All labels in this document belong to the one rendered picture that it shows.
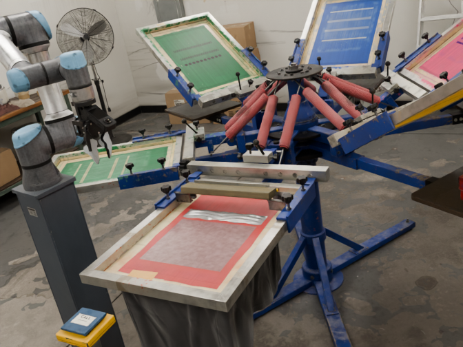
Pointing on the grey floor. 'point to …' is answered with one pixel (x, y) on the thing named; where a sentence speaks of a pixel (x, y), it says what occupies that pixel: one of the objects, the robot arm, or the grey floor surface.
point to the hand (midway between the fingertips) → (104, 158)
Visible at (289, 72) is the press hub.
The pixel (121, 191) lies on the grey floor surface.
